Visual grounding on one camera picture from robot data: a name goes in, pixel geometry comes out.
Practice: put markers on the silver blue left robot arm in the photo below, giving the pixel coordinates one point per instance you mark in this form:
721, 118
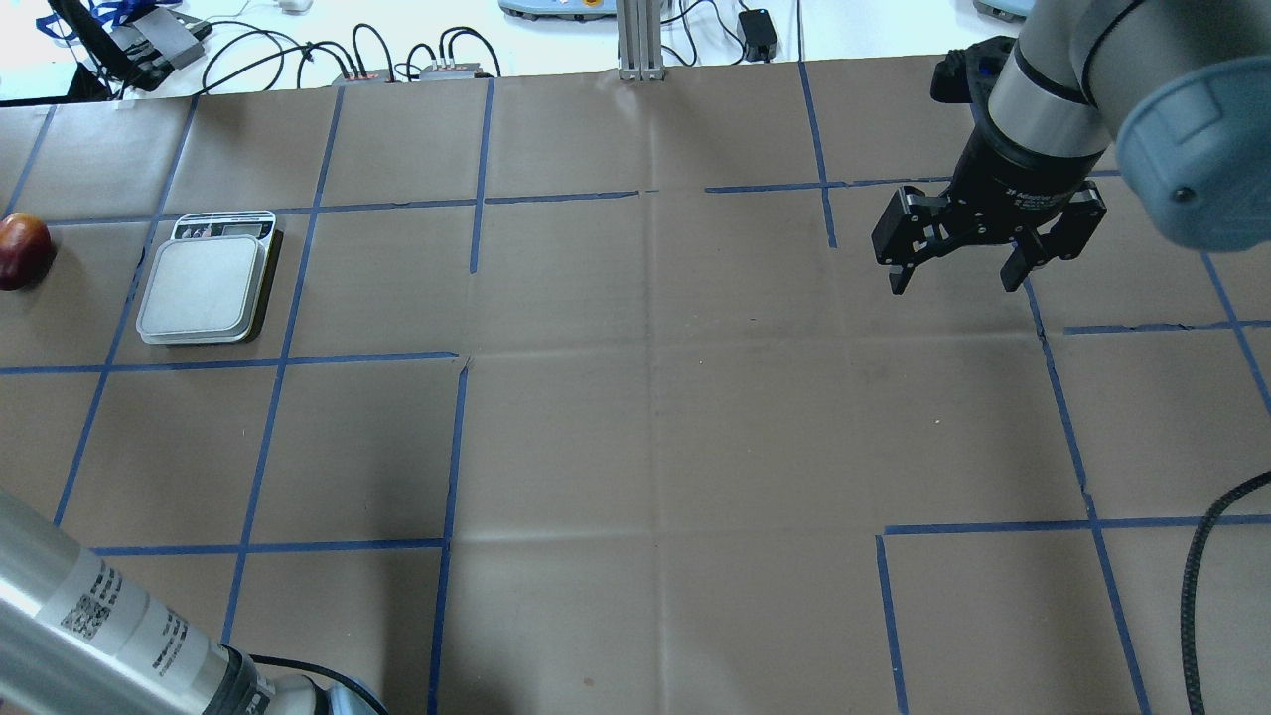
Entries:
79, 637

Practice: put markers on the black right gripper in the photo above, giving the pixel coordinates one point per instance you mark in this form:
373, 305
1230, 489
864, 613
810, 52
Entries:
1015, 177

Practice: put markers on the aluminium frame post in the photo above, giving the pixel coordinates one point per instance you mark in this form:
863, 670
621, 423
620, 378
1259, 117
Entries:
639, 35

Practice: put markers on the black power adapter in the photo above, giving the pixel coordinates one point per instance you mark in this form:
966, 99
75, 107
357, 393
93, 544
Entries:
758, 36

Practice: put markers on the silver digital kitchen scale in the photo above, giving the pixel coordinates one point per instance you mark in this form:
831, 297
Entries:
208, 282

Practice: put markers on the brown paper table cover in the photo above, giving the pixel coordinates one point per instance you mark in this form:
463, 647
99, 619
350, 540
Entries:
574, 396

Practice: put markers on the red yellow mango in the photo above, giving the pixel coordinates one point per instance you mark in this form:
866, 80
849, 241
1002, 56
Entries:
27, 250

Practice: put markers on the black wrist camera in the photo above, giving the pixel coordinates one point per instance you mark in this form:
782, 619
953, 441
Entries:
968, 76

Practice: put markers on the blue teach pendant tablet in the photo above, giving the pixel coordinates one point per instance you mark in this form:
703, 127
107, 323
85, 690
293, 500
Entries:
573, 10

